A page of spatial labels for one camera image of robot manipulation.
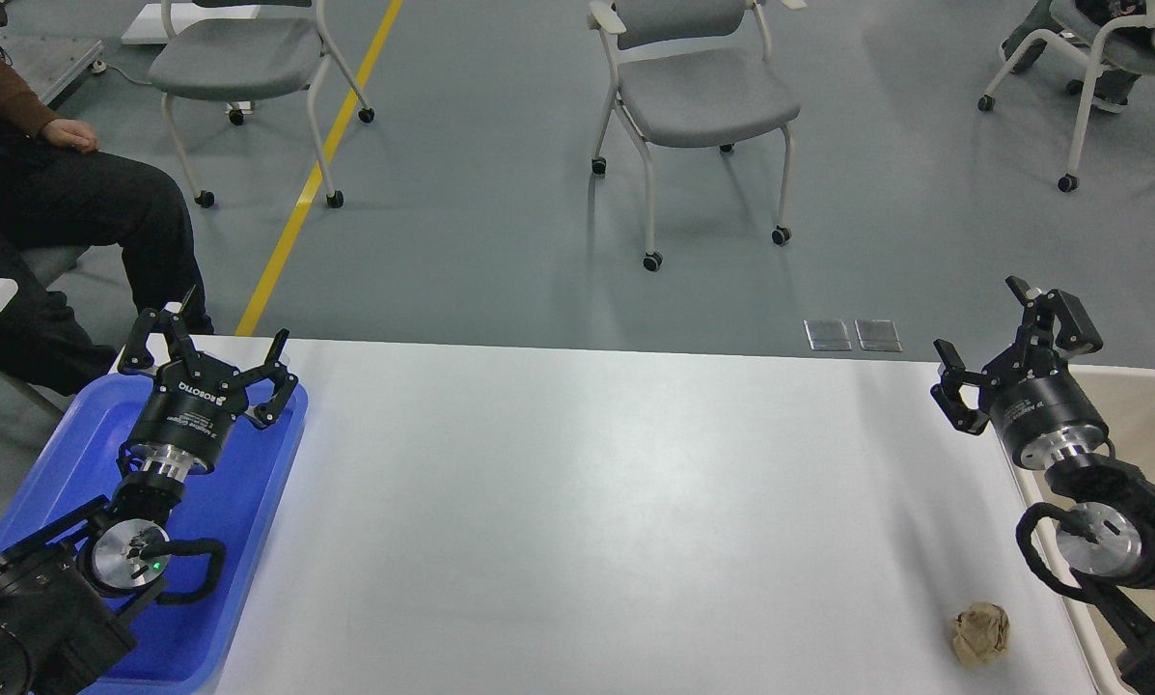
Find grey chair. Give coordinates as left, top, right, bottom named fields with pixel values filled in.
left=148, top=1, right=375, bottom=209
left=977, top=1, right=1155, bottom=192
left=587, top=1, right=802, bottom=272

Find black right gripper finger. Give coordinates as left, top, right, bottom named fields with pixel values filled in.
left=1005, top=276, right=1105, bottom=379
left=930, top=339, right=998, bottom=435

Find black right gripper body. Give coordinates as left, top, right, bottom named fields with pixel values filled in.
left=981, top=352, right=1108, bottom=471

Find metal floor plate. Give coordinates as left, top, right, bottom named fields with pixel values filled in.
left=854, top=320, right=903, bottom=353
left=805, top=320, right=852, bottom=352

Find person's hand on lap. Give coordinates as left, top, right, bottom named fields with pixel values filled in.
left=39, top=118, right=100, bottom=154

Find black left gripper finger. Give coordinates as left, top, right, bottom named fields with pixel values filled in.
left=233, top=330, right=298, bottom=429
left=119, top=286, right=202, bottom=375

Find beige plastic bin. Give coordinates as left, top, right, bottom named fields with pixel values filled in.
left=1015, top=368, right=1155, bottom=694

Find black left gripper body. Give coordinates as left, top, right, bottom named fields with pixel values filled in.
left=119, top=354, right=249, bottom=474

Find grey chair middle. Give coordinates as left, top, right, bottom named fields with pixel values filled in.
left=587, top=1, right=802, bottom=272

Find seated person dark clothes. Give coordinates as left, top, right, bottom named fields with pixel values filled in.
left=0, top=57, right=214, bottom=396

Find grey chair right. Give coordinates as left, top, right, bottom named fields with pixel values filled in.
left=977, top=1, right=1155, bottom=192

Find right metal floor plate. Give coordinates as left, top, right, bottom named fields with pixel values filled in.
left=854, top=320, right=903, bottom=353

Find blue plastic tray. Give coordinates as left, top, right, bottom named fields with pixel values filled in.
left=0, top=373, right=310, bottom=695

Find left metal floor plate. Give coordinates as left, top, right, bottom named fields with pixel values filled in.
left=805, top=320, right=852, bottom=352

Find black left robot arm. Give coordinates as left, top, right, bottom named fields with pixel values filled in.
left=0, top=309, right=308, bottom=694

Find brown paper ball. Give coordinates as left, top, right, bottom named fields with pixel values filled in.
left=951, top=601, right=1009, bottom=668

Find grey chair left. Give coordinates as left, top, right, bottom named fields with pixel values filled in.
left=148, top=1, right=375, bottom=209

